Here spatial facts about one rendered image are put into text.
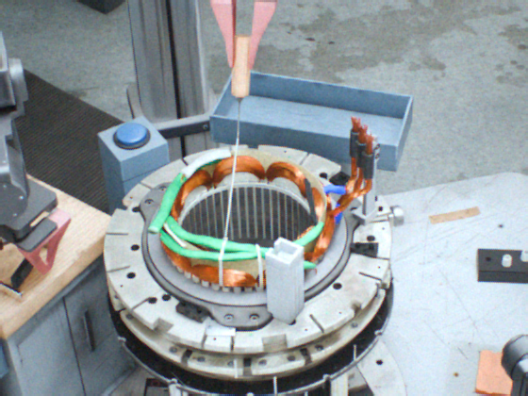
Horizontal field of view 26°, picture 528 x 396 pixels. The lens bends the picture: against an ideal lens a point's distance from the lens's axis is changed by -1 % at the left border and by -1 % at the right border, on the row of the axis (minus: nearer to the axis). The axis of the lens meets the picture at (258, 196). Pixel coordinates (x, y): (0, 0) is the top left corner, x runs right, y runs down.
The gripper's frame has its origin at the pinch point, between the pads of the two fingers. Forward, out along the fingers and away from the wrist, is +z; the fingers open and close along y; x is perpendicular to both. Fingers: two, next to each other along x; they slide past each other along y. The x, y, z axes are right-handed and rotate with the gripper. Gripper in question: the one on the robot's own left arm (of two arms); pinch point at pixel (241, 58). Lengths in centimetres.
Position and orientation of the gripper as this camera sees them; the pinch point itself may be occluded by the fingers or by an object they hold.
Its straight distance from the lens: 113.8
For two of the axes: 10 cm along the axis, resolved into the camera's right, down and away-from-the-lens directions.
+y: 10.0, 0.7, -0.3
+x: 0.5, -3.7, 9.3
